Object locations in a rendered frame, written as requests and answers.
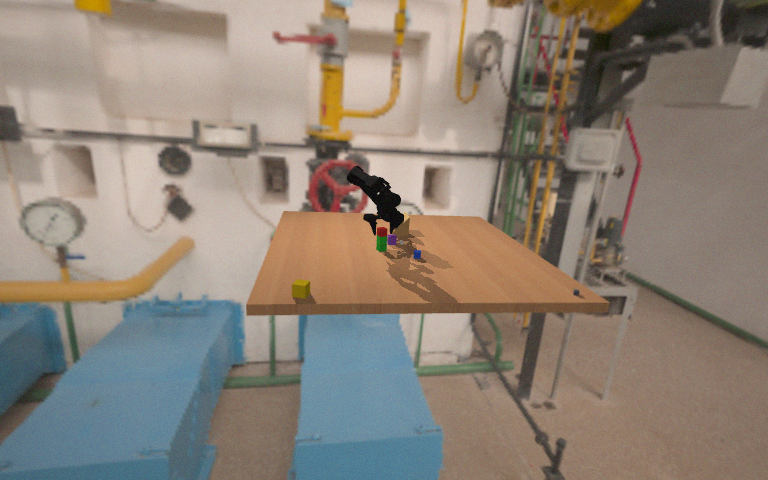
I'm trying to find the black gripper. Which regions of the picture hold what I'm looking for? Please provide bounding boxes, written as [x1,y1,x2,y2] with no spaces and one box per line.
[363,202,404,235]

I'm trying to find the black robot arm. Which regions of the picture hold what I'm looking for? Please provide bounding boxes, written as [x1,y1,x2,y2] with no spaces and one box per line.
[347,166,401,222]

